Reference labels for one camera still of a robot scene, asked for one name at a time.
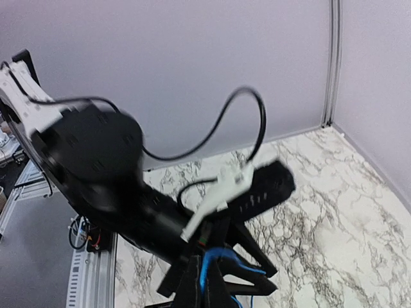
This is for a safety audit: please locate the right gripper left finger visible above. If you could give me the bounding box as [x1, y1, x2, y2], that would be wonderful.
[173, 255, 202, 308]

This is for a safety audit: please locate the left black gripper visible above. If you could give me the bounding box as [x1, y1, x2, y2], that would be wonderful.
[157, 218, 277, 297]

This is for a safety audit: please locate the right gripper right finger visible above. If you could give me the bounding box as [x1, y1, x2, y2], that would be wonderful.
[204, 257, 239, 307]

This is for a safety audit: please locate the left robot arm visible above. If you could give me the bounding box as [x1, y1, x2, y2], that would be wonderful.
[1, 51, 295, 302]

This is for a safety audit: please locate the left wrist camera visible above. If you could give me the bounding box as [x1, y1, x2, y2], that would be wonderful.
[181, 159, 297, 241]

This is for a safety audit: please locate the aluminium front rail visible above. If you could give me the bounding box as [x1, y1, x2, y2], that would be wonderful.
[1, 162, 116, 307]

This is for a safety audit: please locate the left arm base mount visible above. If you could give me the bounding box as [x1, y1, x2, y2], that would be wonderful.
[68, 215, 113, 253]

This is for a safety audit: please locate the left arm black hose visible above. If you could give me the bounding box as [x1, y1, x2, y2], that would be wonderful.
[0, 60, 268, 219]

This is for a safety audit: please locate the left aluminium corner post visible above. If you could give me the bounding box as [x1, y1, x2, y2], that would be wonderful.
[321, 0, 343, 128]

